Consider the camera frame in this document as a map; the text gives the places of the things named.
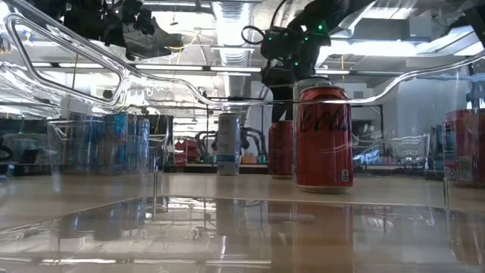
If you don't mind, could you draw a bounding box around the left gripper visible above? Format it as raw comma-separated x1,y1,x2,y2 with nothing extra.
65,0,185,61

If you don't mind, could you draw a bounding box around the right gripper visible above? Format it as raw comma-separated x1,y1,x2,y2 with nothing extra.
260,24,332,124

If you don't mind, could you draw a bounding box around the red cola can black script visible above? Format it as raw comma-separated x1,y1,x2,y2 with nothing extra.
268,120,295,180
294,85,355,194

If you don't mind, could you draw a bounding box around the clear plastic bin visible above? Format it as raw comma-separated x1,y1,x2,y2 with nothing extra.
47,112,172,176
352,127,431,180
0,0,485,273

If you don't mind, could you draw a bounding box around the long ceiling strip light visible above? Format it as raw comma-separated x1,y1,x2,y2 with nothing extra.
135,64,205,72
316,68,352,76
210,66,262,74

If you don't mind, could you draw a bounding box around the red crate stack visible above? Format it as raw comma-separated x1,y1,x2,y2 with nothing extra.
174,139,201,167

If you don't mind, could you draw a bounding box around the yellow hanging cable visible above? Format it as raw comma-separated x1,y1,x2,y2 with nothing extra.
168,32,200,64

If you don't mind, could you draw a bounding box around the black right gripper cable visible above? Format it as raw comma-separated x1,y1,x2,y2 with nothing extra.
241,0,291,46

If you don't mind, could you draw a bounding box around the silver ventilation duct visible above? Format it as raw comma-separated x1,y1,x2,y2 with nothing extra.
211,0,263,100

